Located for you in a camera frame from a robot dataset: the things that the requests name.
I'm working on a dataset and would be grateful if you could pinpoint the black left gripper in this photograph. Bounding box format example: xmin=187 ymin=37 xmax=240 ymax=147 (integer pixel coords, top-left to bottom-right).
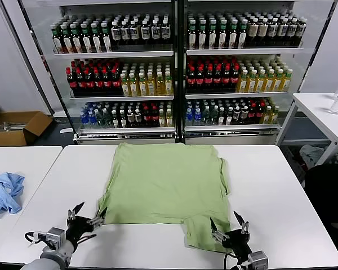
xmin=64 ymin=201 xmax=108 ymax=250

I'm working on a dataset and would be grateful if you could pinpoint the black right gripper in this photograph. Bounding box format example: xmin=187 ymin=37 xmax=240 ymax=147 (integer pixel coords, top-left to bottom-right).
xmin=210 ymin=210 xmax=255 ymax=263

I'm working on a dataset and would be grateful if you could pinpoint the green t-shirt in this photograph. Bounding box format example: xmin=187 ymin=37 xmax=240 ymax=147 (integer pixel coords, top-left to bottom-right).
xmin=97 ymin=142 xmax=232 ymax=252

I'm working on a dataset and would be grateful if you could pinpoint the grey white clothes pile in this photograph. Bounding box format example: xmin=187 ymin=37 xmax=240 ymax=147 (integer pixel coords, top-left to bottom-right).
xmin=299 ymin=145 xmax=326 ymax=169

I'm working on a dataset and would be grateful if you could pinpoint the glass beverage cooler cabinet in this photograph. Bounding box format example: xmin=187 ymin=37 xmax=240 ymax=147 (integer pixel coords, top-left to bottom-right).
xmin=16 ymin=0 xmax=183 ymax=146
xmin=177 ymin=0 xmax=337 ymax=146

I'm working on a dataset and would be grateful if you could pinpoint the crumpled light blue garment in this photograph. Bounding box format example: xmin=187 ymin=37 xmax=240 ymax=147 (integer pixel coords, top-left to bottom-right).
xmin=0 ymin=172 xmax=25 ymax=217

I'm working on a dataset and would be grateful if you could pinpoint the white cooler shelf board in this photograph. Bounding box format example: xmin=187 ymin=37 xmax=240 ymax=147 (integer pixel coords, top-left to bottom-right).
xmin=184 ymin=123 xmax=279 ymax=132
xmin=77 ymin=127 xmax=176 ymax=136
xmin=69 ymin=94 xmax=175 ymax=101
xmin=52 ymin=50 xmax=175 ymax=59
xmin=185 ymin=91 xmax=290 ymax=99
xmin=185 ymin=47 xmax=304 ymax=56

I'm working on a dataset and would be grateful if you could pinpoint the black chair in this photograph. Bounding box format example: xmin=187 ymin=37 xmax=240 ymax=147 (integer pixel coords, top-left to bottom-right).
xmin=304 ymin=162 xmax=338 ymax=234

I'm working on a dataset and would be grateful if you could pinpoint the open cardboard box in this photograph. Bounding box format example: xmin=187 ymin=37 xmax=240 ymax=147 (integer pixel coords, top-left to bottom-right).
xmin=0 ymin=111 xmax=54 ymax=146

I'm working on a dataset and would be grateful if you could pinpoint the grey bars bundle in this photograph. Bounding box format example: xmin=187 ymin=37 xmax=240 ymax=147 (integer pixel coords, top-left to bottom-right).
xmin=0 ymin=120 xmax=26 ymax=132

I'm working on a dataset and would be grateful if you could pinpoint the yellow drink bottle green label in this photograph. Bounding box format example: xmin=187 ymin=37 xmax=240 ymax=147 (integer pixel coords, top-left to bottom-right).
xmin=238 ymin=69 xmax=248 ymax=93
xmin=265 ymin=69 xmax=275 ymax=93
xmin=164 ymin=70 xmax=174 ymax=96
xmin=129 ymin=73 xmax=139 ymax=97
xmin=248 ymin=69 xmax=257 ymax=93
xmin=155 ymin=71 xmax=165 ymax=96
xmin=121 ymin=73 xmax=130 ymax=97
xmin=137 ymin=72 xmax=147 ymax=96
xmin=146 ymin=71 xmax=156 ymax=96
xmin=274 ymin=68 xmax=284 ymax=92
xmin=257 ymin=69 xmax=266 ymax=93
xmin=283 ymin=68 xmax=293 ymax=92

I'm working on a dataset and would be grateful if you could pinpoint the white side table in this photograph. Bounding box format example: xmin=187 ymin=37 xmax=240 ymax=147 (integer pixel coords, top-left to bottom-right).
xmin=278 ymin=92 xmax=338 ymax=167

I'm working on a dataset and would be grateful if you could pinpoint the dark tea bottle green cap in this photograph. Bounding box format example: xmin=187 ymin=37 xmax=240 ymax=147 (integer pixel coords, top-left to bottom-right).
xmin=228 ymin=19 xmax=238 ymax=49
xmin=72 ymin=23 xmax=83 ymax=53
xmin=187 ymin=20 xmax=198 ymax=50
xmin=197 ymin=19 xmax=208 ymax=50
xmin=61 ymin=24 xmax=73 ymax=54
xmin=208 ymin=19 xmax=218 ymax=50
xmin=91 ymin=22 xmax=103 ymax=53
xmin=52 ymin=24 xmax=63 ymax=54
xmin=101 ymin=22 xmax=113 ymax=53
xmin=82 ymin=23 xmax=92 ymax=53
xmin=217 ymin=19 xmax=228 ymax=50
xmin=238 ymin=19 xmax=248 ymax=48

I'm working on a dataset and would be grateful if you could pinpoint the dark bottle blue white label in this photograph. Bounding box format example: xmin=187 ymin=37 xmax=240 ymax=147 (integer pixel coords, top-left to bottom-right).
xmin=287 ymin=17 xmax=297 ymax=46
xmin=296 ymin=17 xmax=308 ymax=46
xmin=277 ymin=17 xmax=288 ymax=46
xmin=111 ymin=20 xmax=121 ymax=43
xmin=120 ymin=20 xmax=131 ymax=43
xmin=161 ymin=19 xmax=171 ymax=42
xmin=140 ymin=19 xmax=151 ymax=42
xmin=130 ymin=20 xmax=140 ymax=43
xmin=150 ymin=19 xmax=161 ymax=42
xmin=267 ymin=17 xmax=278 ymax=46

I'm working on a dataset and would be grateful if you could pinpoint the dark bottle tan label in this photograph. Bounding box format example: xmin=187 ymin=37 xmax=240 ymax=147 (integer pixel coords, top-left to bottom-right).
xmin=257 ymin=17 xmax=268 ymax=46
xmin=247 ymin=17 xmax=259 ymax=46

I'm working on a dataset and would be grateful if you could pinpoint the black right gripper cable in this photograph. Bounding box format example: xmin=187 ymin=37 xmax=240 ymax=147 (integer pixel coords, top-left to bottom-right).
xmin=223 ymin=251 xmax=243 ymax=268

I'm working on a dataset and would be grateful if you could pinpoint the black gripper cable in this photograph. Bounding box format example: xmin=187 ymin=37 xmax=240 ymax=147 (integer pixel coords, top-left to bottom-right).
xmin=223 ymin=251 xmax=243 ymax=268
xmin=24 ymin=231 xmax=97 ymax=248

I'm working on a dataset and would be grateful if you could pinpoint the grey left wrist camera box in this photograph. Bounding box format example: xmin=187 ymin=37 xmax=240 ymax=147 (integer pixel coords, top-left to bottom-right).
xmin=46 ymin=227 xmax=67 ymax=250

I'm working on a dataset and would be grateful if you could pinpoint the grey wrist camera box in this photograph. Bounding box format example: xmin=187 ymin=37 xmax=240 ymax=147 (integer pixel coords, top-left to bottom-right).
xmin=46 ymin=227 xmax=67 ymax=250
xmin=247 ymin=250 xmax=269 ymax=270

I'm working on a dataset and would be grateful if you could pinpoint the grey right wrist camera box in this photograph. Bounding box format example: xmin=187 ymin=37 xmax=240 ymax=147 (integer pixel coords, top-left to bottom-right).
xmin=247 ymin=250 xmax=269 ymax=270

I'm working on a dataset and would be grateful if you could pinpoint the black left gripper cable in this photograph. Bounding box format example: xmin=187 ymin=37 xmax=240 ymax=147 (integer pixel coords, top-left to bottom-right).
xmin=24 ymin=231 xmax=97 ymax=248

